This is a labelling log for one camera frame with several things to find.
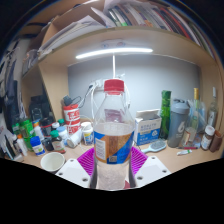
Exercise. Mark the white plastic bottle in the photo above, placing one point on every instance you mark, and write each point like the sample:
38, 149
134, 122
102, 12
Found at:
74, 137

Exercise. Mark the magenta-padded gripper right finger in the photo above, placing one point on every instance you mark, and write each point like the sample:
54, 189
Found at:
139, 160

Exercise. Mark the white bottle blue label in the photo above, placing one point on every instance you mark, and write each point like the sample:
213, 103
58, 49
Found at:
37, 146

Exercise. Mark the wooden shelf unit with books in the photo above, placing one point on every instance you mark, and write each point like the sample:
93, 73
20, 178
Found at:
133, 36

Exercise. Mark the green plastic bottle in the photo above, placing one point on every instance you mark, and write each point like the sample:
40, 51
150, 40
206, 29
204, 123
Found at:
26, 131

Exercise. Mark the brown ceramic mug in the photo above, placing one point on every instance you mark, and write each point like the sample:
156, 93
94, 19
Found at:
216, 141

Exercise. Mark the yellow-capped clear bottle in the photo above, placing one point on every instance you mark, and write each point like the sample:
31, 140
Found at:
195, 113

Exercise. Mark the red and white can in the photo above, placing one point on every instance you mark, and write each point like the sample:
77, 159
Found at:
71, 118

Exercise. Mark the red pen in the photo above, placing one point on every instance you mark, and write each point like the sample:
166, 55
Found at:
188, 147

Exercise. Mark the light blue hairbrush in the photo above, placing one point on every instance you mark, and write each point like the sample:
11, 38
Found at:
155, 146

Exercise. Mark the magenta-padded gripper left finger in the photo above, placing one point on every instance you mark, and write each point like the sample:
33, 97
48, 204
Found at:
85, 161

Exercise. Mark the clear glass bottle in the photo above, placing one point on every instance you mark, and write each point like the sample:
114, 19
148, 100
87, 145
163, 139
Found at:
212, 111

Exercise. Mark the tall dark green bottle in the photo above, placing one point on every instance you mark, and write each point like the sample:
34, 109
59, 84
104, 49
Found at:
165, 113

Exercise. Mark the dark jar green lid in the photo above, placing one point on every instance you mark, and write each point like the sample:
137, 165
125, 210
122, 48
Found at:
57, 142

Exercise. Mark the dark hanging bag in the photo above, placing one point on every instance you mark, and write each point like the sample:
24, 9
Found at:
10, 93

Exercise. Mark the small white tube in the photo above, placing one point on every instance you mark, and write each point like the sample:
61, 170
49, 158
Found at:
184, 152

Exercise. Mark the white bottle orange cap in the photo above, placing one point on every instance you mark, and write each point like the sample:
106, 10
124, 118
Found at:
22, 146

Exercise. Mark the grey shaker bottle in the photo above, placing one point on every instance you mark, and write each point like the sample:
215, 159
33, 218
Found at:
178, 126

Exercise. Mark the blue and white carton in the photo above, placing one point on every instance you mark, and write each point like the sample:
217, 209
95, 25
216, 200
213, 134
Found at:
148, 128

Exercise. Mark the white pill bottle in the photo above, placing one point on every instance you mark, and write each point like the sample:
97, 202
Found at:
87, 134

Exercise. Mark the clear red-capped water bottle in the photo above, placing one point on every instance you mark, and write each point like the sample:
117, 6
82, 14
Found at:
113, 140

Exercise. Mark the white LED light bar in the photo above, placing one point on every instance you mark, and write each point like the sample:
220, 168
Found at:
113, 52

